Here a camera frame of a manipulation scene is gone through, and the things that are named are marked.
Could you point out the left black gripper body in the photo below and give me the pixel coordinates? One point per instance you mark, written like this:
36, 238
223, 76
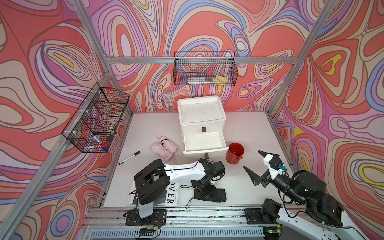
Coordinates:
208, 186

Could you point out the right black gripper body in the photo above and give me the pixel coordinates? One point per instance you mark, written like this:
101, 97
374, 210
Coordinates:
271, 176

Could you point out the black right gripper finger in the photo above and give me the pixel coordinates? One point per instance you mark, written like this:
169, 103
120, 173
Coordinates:
266, 155
256, 179

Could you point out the black umbrella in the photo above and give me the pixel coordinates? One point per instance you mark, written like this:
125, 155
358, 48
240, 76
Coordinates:
216, 196

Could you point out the white three-drawer cabinet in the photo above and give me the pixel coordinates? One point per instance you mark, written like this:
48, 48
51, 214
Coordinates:
195, 113

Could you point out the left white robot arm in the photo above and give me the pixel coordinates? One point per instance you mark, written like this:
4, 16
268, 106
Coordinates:
153, 180

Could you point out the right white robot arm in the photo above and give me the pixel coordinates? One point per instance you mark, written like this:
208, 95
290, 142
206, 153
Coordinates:
305, 207

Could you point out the pink folded umbrella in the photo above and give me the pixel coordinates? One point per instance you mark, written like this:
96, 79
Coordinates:
162, 152
168, 144

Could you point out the red metal cup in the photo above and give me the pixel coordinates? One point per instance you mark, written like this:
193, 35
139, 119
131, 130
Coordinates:
235, 153

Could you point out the LOVER magazine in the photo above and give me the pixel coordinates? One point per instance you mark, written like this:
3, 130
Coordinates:
168, 198

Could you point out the black white marker pen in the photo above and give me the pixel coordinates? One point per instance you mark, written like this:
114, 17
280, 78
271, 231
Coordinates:
130, 157

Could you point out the yellow sponge in basket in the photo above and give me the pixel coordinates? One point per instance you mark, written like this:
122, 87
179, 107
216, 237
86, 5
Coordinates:
220, 80

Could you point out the clear box in basket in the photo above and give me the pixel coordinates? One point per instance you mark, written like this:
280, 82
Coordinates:
201, 81

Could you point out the red marker in basket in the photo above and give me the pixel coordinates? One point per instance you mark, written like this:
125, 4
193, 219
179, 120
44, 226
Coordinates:
104, 147

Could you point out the blue marker in basket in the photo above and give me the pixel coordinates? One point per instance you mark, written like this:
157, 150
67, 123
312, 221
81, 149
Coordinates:
95, 138

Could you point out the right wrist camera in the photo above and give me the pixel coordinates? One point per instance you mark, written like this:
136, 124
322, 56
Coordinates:
282, 167

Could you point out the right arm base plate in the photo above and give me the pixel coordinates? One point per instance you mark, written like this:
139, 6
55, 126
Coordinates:
257, 216

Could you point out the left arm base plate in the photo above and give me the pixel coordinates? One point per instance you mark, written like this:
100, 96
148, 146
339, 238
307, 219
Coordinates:
158, 218

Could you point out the black wire basket back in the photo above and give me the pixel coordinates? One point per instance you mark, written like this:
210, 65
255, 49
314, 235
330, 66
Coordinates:
204, 64

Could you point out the black wire basket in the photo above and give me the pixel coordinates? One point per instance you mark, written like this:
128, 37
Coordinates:
100, 114
204, 64

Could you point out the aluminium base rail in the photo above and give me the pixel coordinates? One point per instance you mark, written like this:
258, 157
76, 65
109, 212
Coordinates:
199, 223

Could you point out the black wire basket left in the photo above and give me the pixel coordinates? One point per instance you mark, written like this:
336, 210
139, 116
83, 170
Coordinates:
100, 114

